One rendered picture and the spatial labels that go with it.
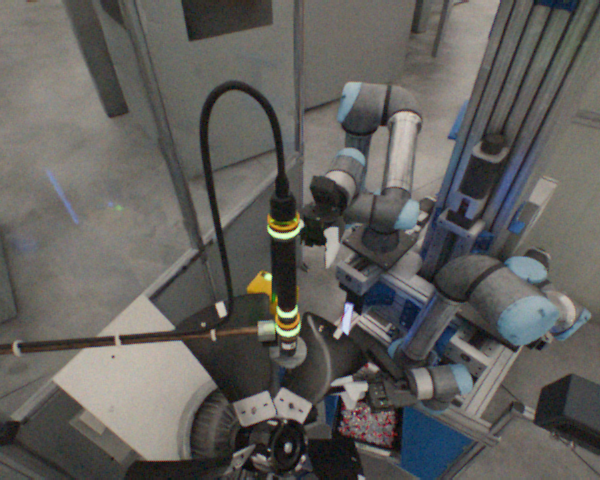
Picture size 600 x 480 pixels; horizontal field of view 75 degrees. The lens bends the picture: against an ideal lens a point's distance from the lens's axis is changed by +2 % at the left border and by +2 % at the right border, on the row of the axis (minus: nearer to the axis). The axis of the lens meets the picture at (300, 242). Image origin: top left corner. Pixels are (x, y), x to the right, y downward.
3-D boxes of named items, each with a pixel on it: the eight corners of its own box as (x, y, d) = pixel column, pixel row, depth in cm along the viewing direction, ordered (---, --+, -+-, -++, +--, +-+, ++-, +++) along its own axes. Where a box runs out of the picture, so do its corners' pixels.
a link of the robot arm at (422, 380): (425, 363, 101) (418, 374, 107) (408, 365, 101) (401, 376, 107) (435, 393, 96) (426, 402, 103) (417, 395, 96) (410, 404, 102)
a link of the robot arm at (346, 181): (357, 174, 82) (320, 167, 84) (351, 187, 79) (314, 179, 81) (353, 202, 87) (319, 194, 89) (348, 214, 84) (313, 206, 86)
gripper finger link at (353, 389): (338, 400, 93) (373, 399, 95) (334, 375, 96) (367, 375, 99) (334, 404, 95) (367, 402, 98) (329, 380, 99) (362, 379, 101)
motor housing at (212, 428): (223, 492, 104) (251, 508, 94) (166, 440, 96) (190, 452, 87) (270, 415, 118) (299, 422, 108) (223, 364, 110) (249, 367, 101)
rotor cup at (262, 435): (256, 483, 94) (291, 499, 84) (219, 447, 89) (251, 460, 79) (287, 428, 102) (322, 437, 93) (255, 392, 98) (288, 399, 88)
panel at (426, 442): (278, 397, 205) (272, 330, 158) (280, 395, 206) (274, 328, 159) (431, 487, 176) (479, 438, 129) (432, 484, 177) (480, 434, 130)
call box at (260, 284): (248, 305, 144) (246, 287, 136) (263, 286, 150) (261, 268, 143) (285, 323, 138) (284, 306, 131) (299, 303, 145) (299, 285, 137)
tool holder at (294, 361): (262, 371, 75) (258, 345, 68) (261, 339, 80) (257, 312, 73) (308, 367, 75) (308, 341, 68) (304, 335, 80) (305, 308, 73)
